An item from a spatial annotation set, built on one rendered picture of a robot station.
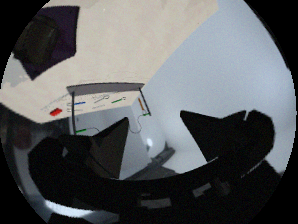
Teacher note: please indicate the red rectangular block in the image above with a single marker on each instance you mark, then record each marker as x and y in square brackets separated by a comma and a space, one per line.
[55, 112]

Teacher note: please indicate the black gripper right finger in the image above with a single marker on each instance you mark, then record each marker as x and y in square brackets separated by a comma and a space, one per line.
[210, 132]

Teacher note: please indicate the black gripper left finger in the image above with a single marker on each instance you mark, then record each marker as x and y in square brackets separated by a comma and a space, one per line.
[106, 148]

